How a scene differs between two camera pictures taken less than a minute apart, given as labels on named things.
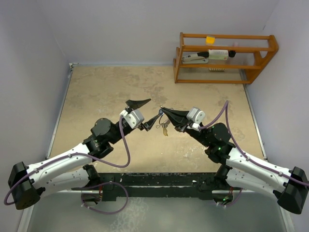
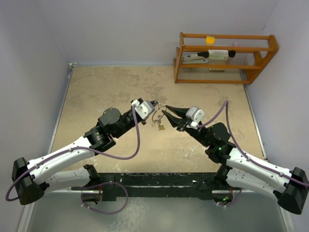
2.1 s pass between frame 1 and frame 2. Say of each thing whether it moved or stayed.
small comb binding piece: stayed
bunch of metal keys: moved
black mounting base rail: stayed
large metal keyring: moved
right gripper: stayed
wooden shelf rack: stayed
